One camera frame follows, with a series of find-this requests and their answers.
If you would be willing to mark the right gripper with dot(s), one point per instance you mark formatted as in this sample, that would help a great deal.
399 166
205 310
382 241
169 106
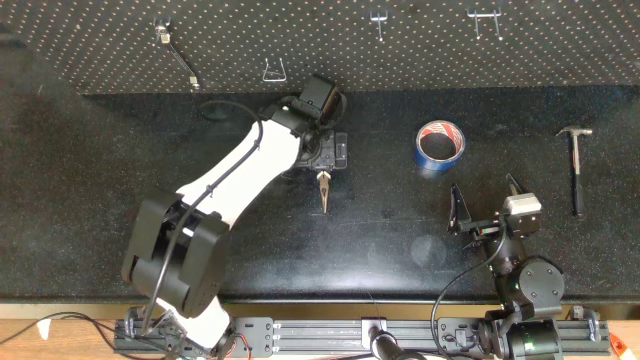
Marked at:
480 227

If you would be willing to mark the black and white pliers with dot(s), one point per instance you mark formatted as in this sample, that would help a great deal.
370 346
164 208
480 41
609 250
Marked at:
324 192

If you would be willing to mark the wrench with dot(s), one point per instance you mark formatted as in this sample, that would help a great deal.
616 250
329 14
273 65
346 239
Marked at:
178 59

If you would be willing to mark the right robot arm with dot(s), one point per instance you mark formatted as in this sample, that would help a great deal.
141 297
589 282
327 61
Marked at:
542 287

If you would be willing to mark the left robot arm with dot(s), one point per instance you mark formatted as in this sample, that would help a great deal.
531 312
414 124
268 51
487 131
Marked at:
260 165

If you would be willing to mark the black pegboard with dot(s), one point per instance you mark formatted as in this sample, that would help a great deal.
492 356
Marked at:
450 60

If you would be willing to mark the roll of blue tape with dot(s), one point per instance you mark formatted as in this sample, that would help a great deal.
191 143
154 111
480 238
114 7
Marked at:
430 161

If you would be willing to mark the hammer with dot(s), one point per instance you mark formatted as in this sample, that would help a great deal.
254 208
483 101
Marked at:
576 170

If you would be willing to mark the metal hook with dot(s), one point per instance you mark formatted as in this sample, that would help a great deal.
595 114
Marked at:
274 78
477 22
161 21
379 25

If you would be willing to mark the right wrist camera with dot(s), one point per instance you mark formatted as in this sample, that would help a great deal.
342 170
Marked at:
522 210

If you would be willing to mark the mounting rail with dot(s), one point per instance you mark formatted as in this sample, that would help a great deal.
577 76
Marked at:
320 336

